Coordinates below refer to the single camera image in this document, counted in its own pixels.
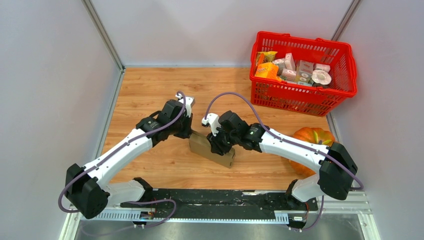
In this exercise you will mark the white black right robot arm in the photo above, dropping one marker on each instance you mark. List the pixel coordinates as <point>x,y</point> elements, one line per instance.
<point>333,167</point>

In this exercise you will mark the orange pumpkin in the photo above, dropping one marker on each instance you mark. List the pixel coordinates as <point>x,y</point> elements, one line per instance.
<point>312,135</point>

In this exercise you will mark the white round tape roll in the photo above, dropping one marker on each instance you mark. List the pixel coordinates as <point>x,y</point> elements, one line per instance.
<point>321,77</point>

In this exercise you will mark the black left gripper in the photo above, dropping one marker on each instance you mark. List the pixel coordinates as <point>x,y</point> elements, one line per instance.
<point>186,134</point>

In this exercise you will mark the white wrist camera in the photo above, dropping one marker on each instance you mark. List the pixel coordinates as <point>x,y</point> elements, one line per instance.
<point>211,120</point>
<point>188,102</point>

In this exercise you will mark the orange snack box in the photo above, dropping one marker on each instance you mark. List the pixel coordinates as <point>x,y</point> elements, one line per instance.
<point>267,70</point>

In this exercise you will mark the aluminium frame rail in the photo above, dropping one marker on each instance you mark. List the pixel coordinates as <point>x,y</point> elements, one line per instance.
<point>324,215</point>

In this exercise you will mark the brown cardboard paper box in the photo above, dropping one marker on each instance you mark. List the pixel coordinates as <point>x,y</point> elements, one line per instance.
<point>199,145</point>

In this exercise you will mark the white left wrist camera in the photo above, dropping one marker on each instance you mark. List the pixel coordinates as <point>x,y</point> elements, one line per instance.
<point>188,102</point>

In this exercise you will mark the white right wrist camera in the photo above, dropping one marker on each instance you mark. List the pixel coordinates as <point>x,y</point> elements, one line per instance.
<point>211,120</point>

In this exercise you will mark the white pink carton box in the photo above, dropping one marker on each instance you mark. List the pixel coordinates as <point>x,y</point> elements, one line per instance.
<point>289,62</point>

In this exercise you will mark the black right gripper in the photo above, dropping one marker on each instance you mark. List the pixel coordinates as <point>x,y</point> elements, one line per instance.
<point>216,146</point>

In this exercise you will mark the red plastic shopping basket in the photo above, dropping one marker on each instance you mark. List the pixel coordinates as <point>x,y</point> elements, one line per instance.
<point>316,101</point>

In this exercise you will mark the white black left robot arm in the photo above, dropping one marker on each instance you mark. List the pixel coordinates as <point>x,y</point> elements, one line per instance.
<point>89,187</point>

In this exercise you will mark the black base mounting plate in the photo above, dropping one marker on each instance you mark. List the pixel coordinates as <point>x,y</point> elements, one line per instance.
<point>221,204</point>

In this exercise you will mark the yellow snack bag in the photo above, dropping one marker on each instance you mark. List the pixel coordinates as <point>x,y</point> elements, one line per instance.
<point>265,57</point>

